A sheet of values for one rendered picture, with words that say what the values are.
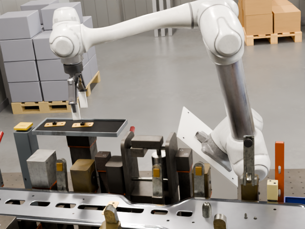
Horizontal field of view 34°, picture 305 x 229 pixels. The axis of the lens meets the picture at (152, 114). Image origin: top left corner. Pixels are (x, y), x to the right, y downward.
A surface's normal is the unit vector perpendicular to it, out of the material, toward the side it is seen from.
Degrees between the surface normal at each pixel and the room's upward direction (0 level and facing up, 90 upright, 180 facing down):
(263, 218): 0
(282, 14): 90
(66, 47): 90
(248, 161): 81
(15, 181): 0
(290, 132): 0
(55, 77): 90
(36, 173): 90
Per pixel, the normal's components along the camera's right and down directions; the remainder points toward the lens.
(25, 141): -0.25, 0.38
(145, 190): -0.09, -0.92
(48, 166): 0.96, 0.01
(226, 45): 0.08, 0.48
